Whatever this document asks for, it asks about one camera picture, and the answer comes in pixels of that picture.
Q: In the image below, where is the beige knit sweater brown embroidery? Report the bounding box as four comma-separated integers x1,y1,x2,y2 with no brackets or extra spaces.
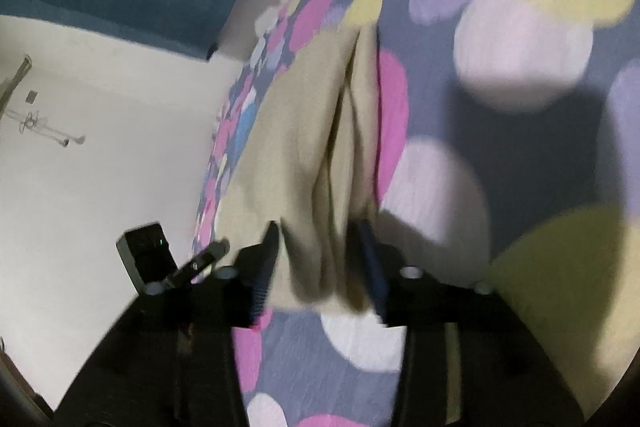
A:
215,24,380,314

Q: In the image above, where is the colourful dotted bed cover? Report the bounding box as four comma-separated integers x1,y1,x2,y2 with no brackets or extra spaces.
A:
194,0,639,426

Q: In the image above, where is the grey wall pipe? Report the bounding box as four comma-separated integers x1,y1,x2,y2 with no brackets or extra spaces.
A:
0,54,32,113

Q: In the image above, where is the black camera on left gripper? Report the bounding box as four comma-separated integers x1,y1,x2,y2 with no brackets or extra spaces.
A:
116,222,178,295

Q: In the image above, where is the small grey wall plate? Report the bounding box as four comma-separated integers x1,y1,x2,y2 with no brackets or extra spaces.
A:
25,91,38,104

